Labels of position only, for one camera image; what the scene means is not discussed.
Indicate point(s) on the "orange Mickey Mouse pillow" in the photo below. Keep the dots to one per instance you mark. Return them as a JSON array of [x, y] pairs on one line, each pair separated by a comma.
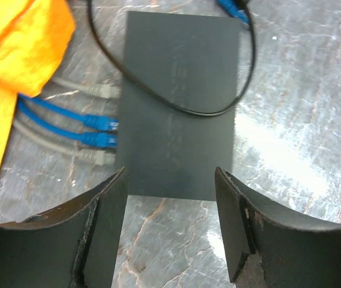
[[34, 36]]

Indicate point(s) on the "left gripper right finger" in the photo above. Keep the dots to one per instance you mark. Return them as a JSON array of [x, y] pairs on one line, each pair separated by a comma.
[[270, 245]]

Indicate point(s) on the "dark grey network switch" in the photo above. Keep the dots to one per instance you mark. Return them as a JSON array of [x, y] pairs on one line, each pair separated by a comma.
[[190, 61]]

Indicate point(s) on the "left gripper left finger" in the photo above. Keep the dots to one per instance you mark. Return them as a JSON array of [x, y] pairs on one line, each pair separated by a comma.
[[74, 244]]

